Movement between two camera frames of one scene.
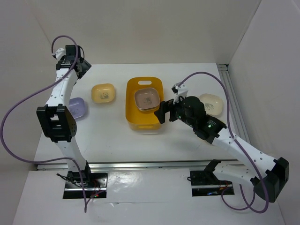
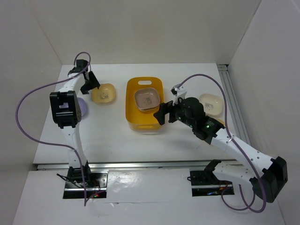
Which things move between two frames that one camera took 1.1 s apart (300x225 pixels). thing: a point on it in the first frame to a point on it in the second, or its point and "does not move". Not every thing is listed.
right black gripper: (166, 106) does not move
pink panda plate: (146, 99) does not move
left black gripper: (86, 66) to (93, 84)
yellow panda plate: (103, 93) does not move
